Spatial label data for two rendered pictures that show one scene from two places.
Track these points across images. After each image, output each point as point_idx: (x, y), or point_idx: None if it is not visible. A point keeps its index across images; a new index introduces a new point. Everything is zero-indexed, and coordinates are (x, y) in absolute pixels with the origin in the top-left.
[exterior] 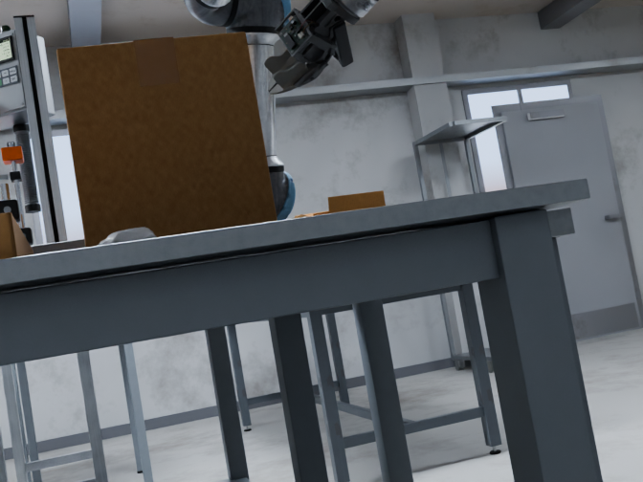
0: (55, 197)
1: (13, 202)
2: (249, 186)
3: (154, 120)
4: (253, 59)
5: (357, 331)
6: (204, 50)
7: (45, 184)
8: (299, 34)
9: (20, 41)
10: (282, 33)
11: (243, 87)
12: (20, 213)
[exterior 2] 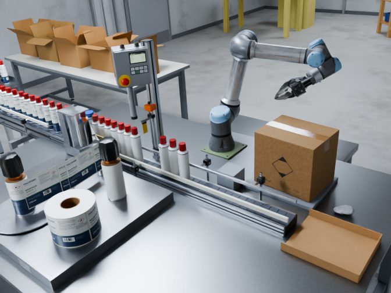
0: (160, 119)
1: (265, 178)
2: (332, 170)
3: (323, 161)
4: (244, 67)
5: None
6: (333, 138)
7: (157, 114)
8: (301, 90)
9: (149, 53)
10: (294, 88)
11: (336, 145)
12: (155, 131)
